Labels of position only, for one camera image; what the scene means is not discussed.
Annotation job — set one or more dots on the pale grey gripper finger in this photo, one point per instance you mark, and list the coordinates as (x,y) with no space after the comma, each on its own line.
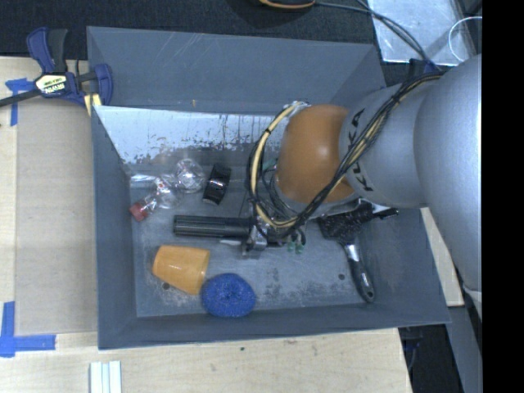
(233,242)

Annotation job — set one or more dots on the dark green flat block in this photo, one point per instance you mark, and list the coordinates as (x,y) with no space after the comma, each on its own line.
(209,225)

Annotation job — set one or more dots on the blue round scrubber sponge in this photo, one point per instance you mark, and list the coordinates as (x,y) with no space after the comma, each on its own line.
(228,295)

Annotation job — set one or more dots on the orange cup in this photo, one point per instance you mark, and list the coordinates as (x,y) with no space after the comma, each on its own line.
(180,268)

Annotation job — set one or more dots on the black short cylinder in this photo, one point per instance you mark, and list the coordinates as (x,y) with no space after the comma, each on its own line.
(217,184)

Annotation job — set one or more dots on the clear plastic bottle red cap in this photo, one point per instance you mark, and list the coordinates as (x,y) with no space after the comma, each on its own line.
(165,192)

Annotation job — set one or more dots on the grey metal bin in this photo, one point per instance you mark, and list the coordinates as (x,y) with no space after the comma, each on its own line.
(163,76)

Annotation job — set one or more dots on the pale wood board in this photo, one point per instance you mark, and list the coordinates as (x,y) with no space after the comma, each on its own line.
(53,219)

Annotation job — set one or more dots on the black cylinder on white bracket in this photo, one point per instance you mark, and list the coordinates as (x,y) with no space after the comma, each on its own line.
(384,212)

